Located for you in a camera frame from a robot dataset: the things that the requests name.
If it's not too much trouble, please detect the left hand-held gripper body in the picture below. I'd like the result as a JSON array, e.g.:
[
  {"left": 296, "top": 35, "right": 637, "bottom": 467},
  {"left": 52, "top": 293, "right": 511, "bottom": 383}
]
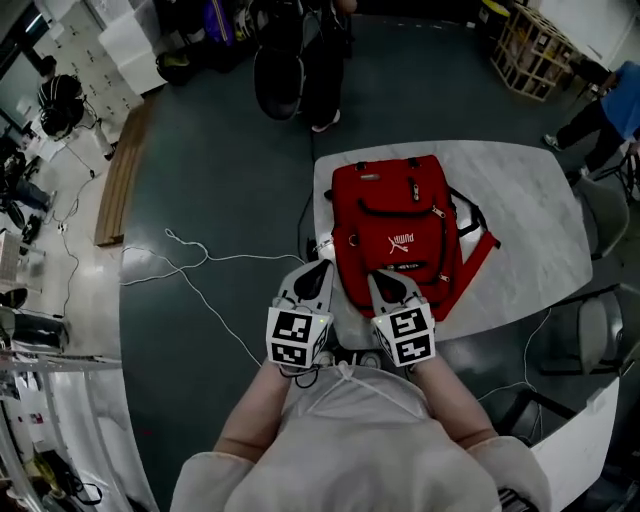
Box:
[{"left": 265, "top": 293, "right": 335, "bottom": 371}]

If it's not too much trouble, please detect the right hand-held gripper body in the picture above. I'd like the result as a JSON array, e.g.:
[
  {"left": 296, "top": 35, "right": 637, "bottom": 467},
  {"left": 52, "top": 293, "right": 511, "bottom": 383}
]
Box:
[{"left": 370, "top": 299, "right": 437, "bottom": 370}]

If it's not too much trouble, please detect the red backpack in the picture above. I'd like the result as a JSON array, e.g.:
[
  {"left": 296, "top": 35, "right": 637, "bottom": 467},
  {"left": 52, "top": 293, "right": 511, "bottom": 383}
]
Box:
[{"left": 323, "top": 154, "right": 502, "bottom": 324}]

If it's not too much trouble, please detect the person's left forearm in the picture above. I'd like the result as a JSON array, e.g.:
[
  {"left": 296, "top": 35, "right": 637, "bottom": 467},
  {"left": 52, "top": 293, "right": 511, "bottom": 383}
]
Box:
[{"left": 212, "top": 359, "right": 294, "bottom": 464}]

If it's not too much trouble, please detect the person's right forearm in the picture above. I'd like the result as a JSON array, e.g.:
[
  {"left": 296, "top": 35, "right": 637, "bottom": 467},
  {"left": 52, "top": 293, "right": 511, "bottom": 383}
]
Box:
[{"left": 414, "top": 357, "right": 501, "bottom": 451}]

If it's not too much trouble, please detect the person's white shirt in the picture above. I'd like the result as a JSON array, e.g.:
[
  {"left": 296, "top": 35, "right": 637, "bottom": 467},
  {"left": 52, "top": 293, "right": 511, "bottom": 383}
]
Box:
[{"left": 169, "top": 367, "right": 551, "bottom": 512}]

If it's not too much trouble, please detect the black chair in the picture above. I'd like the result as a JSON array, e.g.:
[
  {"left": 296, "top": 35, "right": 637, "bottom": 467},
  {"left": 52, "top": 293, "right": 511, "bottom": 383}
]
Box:
[{"left": 478, "top": 387, "right": 579, "bottom": 449}]

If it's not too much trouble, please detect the white marble table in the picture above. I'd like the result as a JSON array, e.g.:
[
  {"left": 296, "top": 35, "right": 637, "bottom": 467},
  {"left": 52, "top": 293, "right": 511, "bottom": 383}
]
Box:
[{"left": 312, "top": 139, "right": 595, "bottom": 351}]

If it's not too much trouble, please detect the grey padded chair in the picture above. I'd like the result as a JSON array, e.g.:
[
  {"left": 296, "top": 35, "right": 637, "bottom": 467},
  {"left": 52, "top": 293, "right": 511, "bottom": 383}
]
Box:
[
  {"left": 569, "top": 172, "right": 632, "bottom": 261},
  {"left": 539, "top": 283, "right": 640, "bottom": 377}
]

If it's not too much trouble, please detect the low wooden platform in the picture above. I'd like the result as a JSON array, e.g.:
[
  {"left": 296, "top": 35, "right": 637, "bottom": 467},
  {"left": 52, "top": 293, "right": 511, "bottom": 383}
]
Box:
[{"left": 93, "top": 105, "right": 155, "bottom": 249}]

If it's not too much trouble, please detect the dark office chair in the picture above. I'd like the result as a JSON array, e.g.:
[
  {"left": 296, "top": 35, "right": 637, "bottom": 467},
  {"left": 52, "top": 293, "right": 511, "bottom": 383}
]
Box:
[{"left": 252, "top": 47, "right": 306, "bottom": 121}]

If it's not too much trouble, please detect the white metal shelf rack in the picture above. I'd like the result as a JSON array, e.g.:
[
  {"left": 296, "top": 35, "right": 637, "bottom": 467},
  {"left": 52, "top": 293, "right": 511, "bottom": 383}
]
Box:
[{"left": 0, "top": 349, "right": 124, "bottom": 512}]

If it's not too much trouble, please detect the clothes rack with bags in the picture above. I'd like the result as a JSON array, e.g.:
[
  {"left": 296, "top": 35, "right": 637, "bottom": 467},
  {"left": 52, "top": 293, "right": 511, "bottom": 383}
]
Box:
[{"left": 154, "top": 0, "right": 261, "bottom": 86}]

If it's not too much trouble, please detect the white storage cabinet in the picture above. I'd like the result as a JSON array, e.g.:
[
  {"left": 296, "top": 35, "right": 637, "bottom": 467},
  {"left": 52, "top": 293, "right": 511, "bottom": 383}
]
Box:
[{"left": 97, "top": 0, "right": 174, "bottom": 96}]

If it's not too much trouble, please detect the wooden lattice crate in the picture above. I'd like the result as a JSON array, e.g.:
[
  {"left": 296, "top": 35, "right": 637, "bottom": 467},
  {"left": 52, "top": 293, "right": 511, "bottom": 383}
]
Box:
[{"left": 489, "top": 2, "right": 574, "bottom": 105}]

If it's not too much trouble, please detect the white locker bank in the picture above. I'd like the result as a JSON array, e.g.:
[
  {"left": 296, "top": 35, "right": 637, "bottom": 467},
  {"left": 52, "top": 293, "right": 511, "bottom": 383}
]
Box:
[{"left": 47, "top": 22, "right": 146, "bottom": 114}]

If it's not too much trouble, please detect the white floor cable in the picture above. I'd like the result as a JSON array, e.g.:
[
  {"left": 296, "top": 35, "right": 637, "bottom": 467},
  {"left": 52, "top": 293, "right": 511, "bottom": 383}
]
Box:
[
  {"left": 477, "top": 305, "right": 554, "bottom": 444},
  {"left": 119, "top": 227, "right": 321, "bottom": 366}
]

